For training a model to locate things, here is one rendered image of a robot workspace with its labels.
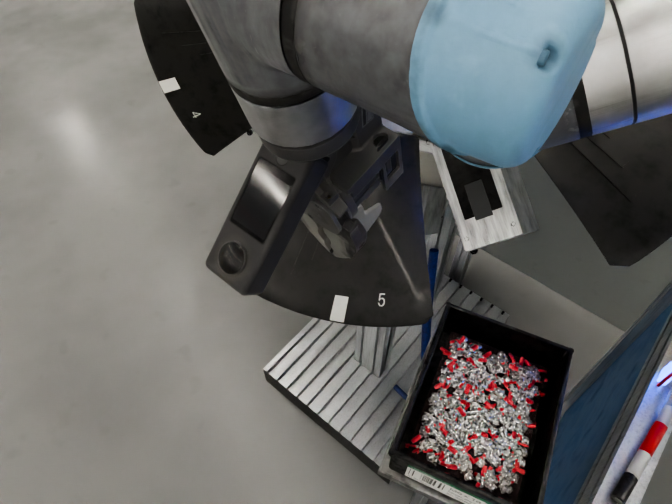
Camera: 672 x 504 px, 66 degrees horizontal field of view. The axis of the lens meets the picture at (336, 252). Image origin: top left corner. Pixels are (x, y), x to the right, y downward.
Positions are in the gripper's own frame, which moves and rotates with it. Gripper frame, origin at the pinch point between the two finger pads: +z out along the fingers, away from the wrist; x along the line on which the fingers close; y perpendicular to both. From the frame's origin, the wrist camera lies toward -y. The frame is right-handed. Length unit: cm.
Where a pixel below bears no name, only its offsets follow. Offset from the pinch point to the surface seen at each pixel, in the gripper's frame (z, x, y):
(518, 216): 10.0, -10.0, 18.8
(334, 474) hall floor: 103, 2, -26
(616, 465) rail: 21.3, -34.0, 4.5
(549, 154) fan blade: -5.7, -11.5, 17.3
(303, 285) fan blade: 8.9, 4.1, -3.6
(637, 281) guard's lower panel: 102, -30, 68
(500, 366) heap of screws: 23.5, -17.9, 6.2
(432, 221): 21.1, 1.1, 16.9
